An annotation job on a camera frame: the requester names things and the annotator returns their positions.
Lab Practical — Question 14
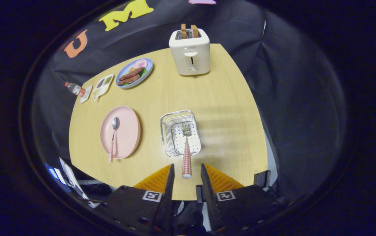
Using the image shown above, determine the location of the fork with red checked handle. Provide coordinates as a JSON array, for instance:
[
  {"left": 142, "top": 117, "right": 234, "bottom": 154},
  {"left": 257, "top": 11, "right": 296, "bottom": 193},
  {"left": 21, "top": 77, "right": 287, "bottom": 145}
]
[{"left": 181, "top": 122, "right": 193, "bottom": 179}]

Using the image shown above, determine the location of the blue food plate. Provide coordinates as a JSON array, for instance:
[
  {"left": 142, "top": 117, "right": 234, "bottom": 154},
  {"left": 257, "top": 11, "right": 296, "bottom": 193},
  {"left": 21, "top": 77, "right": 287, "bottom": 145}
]
[{"left": 115, "top": 58, "right": 154, "bottom": 89}]

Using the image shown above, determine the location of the metal wire drain basket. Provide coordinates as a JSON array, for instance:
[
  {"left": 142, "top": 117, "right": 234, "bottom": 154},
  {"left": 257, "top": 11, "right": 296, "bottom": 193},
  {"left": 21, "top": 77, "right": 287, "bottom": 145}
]
[{"left": 160, "top": 110, "right": 202, "bottom": 158}]

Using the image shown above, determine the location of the clear water bottle red label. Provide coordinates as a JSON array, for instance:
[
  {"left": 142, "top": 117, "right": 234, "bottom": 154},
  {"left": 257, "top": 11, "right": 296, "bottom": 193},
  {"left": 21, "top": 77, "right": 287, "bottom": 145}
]
[{"left": 65, "top": 82, "right": 86, "bottom": 97}]

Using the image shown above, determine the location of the pink round plate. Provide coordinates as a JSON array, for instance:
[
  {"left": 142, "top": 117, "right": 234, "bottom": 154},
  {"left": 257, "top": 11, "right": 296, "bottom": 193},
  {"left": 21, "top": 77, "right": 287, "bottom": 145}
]
[{"left": 100, "top": 106, "right": 141, "bottom": 160}]

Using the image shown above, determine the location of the white flat panel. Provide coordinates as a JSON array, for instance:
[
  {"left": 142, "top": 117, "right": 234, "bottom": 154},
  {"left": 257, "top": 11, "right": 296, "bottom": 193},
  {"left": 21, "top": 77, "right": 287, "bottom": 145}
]
[{"left": 59, "top": 157, "right": 92, "bottom": 201}]

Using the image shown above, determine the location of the brown meat patty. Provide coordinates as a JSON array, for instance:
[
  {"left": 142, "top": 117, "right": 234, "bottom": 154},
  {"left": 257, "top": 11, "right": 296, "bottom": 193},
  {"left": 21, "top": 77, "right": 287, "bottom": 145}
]
[
  {"left": 118, "top": 74, "right": 141, "bottom": 86},
  {"left": 119, "top": 67, "right": 145, "bottom": 82}
]

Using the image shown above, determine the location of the white compartment condiment tray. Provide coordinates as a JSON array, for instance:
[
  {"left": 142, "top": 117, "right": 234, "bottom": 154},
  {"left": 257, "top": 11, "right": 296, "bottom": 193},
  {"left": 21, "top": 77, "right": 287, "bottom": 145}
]
[{"left": 91, "top": 74, "right": 114, "bottom": 101}]

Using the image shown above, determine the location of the cream white toaster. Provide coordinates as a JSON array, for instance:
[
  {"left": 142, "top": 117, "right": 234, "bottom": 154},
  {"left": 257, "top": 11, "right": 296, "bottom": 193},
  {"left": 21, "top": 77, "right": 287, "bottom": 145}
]
[{"left": 169, "top": 28, "right": 211, "bottom": 76}]

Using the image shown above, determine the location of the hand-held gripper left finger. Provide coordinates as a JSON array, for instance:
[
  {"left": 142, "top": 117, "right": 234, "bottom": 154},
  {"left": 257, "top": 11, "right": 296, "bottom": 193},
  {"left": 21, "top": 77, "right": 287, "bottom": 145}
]
[{"left": 101, "top": 164, "right": 175, "bottom": 236}]

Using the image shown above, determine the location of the blue lit screen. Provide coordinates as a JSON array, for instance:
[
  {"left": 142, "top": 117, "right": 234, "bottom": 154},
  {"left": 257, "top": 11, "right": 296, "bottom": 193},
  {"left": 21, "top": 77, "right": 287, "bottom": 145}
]
[{"left": 46, "top": 164, "right": 69, "bottom": 190}]

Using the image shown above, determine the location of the black backdrop cloth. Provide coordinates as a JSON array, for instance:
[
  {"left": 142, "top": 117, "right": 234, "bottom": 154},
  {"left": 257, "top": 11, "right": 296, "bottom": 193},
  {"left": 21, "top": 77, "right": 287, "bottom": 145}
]
[{"left": 32, "top": 0, "right": 347, "bottom": 210}]

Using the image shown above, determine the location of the white square coaster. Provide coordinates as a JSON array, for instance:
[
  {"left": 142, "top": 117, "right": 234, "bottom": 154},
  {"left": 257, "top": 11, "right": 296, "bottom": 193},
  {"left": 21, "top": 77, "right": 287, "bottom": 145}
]
[{"left": 80, "top": 85, "right": 93, "bottom": 104}]

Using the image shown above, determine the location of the spoon with red checked handle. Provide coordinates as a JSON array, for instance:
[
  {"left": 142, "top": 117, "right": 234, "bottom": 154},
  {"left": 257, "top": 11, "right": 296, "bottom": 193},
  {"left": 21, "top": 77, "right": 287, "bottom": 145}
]
[{"left": 108, "top": 117, "right": 120, "bottom": 163}]

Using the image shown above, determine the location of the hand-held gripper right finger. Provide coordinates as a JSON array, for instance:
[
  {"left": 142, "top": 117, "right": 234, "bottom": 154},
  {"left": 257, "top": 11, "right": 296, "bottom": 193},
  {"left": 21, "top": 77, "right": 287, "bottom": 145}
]
[{"left": 200, "top": 164, "right": 283, "bottom": 235}]

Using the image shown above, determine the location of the black cable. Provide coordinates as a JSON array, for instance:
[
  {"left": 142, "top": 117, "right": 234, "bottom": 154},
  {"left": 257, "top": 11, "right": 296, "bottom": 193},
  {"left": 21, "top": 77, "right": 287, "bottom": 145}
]
[{"left": 83, "top": 196, "right": 110, "bottom": 206}]

